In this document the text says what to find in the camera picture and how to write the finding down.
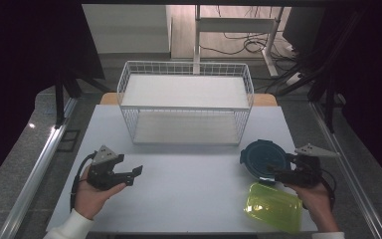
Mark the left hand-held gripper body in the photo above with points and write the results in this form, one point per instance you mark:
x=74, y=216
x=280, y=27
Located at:
x=103, y=172

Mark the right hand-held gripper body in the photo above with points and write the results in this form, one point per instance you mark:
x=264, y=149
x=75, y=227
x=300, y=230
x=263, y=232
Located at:
x=303, y=169

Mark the round dark blue lidded container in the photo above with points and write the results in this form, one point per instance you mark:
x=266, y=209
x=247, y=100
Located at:
x=260, y=156

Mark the yellow-green rectangular plastic container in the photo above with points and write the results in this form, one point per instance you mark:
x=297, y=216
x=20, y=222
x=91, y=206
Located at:
x=272, y=209

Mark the person's left hand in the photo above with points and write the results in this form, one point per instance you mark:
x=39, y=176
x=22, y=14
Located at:
x=91, y=199

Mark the person's right hand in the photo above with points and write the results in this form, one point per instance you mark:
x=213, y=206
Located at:
x=315, y=199

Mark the wooden table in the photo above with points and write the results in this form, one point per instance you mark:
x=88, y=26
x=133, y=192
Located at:
x=107, y=99

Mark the white power strip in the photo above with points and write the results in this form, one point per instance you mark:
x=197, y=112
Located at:
x=295, y=78

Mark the black curtain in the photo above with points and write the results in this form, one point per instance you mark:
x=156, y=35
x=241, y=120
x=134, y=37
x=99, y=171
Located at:
x=20, y=66
x=374, y=83

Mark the white cabinet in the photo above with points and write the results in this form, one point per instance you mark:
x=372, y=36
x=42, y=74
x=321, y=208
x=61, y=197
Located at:
x=126, y=30

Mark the aluminium rail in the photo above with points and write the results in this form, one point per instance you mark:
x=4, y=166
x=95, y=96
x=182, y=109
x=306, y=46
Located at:
x=36, y=172
x=348, y=169

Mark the white metal desk frame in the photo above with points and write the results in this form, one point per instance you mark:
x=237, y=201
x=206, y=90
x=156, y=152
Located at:
x=235, y=25

